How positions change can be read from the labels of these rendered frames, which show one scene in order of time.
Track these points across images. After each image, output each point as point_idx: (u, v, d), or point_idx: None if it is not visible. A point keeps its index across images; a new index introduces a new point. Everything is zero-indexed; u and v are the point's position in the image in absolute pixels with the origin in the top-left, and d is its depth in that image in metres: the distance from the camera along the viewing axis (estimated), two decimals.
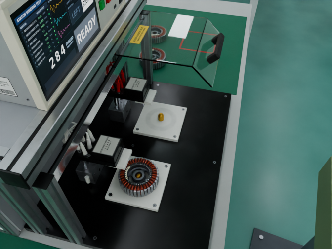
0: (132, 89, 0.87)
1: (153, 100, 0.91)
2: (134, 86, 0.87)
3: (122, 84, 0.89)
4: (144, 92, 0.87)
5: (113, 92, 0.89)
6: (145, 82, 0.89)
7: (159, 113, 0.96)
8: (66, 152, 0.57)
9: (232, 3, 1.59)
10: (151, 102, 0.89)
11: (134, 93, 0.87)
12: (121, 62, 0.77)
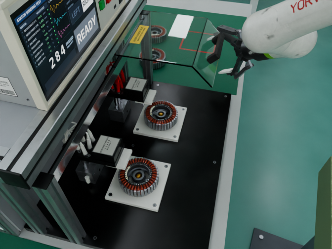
0: (132, 89, 0.87)
1: (153, 100, 0.91)
2: (134, 86, 0.87)
3: (122, 84, 0.89)
4: (144, 92, 0.87)
5: (113, 92, 0.89)
6: (145, 82, 0.89)
7: (159, 113, 0.96)
8: (66, 152, 0.57)
9: (232, 3, 1.59)
10: (151, 102, 0.89)
11: (134, 93, 0.87)
12: (121, 62, 0.77)
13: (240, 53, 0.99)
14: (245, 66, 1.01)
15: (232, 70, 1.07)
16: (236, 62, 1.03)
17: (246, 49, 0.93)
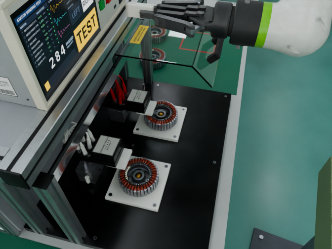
0: (133, 101, 0.90)
1: (153, 110, 0.94)
2: (135, 98, 0.91)
3: (124, 96, 0.93)
4: (145, 104, 0.91)
5: (115, 103, 0.93)
6: (146, 94, 0.92)
7: (159, 113, 0.96)
8: (66, 152, 0.57)
9: (232, 3, 1.59)
10: (151, 113, 0.92)
11: (135, 104, 0.90)
12: (121, 62, 0.77)
13: None
14: None
15: None
16: None
17: None
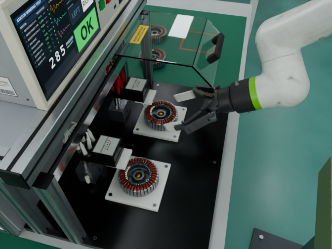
0: (132, 89, 0.87)
1: (153, 100, 0.91)
2: (134, 86, 0.87)
3: (122, 84, 0.89)
4: (144, 92, 0.87)
5: (113, 92, 0.89)
6: (145, 82, 0.89)
7: (159, 113, 0.96)
8: (66, 152, 0.57)
9: (232, 3, 1.59)
10: (151, 102, 0.89)
11: (134, 93, 0.87)
12: (121, 62, 0.77)
13: None
14: None
15: (198, 96, 0.94)
16: None
17: None
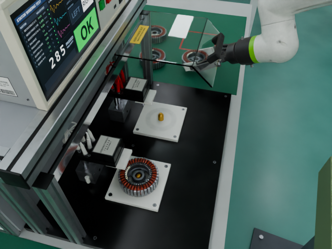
0: (132, 89, 0.87)
1: (153, 100, 0.91)
2: (134, 86, 0.87)
3: (122, 84, 0.89)
4: (144, 92, 0.87)
5: (113, 92, 0.89)
6: (145, 82, 0.89)
7: (159, 113, 0.96)
8: (66, 152, 0.57)
9: (232, 3, 1.59)
10: (151, 102, 0.89)
11: (134, 93, 0.87)
12: (121, 62, 0.77)
13: None
14: None
15: None
16: None
17: None
